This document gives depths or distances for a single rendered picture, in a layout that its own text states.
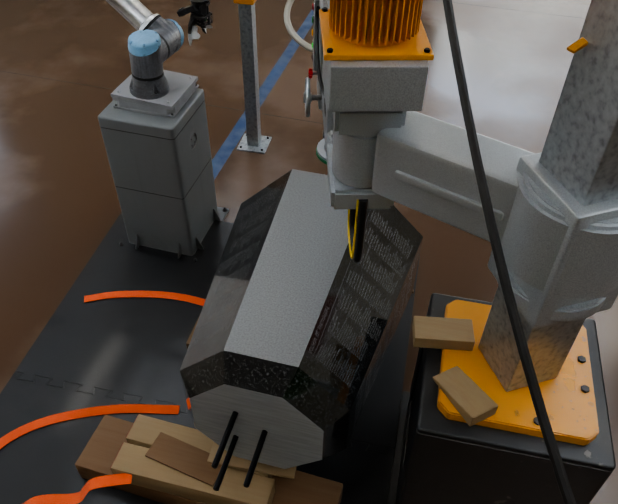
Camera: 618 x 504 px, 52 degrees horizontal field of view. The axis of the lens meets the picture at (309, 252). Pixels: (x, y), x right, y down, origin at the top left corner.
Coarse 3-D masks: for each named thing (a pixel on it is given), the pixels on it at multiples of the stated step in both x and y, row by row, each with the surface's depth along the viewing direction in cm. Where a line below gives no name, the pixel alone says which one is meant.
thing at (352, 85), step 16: (336, 64) 158; (352, 64) 158; (368, 64) 158; (384, 64) 159; (400, 64) 159; (416, 64) 159; (336, 80) 160; (352, 80) 160; (368, 80) 160; (384, 80) 160; (400, 80) 161; (416, 80) 161; (336, 96) 163; (352, 96) 163; (368, 96) 164; (384, 96) 164; (400, 96) 164; (416, 96) 164
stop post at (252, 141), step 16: (240, 0) 362; (240, 16) 370; (240, 32) 377; (256, 48) 389; (256, 64) 395; (256, 80) 401; (256, 96) 407; (256, 112) 414; (256, 128) 423; (240, 144) 434; (256, 144) 432
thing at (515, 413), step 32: (480, 320) 224; (448, 352) 213; (480, 352) 214; (576, 352) 214; (480, 384) 204; (544, 384) 205; (576, 384) 205; (448, 416) 198; (512, 416) 196; (576, 416) 196
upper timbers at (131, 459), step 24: (144, 432) 251; (168, 432) 251; (192, 432) 252; (120, 456) 244; (144, 456) 244; (144, 480) 240; (168, 480) 237; (192, 480) 237; (240, 480) 237; (264, 480) 238
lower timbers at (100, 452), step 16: (96, 432) 262; (112, 432) 262; (96, 448) 257; (112, 448) 257; (80, 464) 252; (96, 464) 252; (288, 480) 248; (304, 480) 248; (320, 480) 248; (144, 496) 253; (160, 496) 248; (176, 496) 243; (288, 496) 244; (304, 496) 244; (320, 496) 244; (336, 496) 244
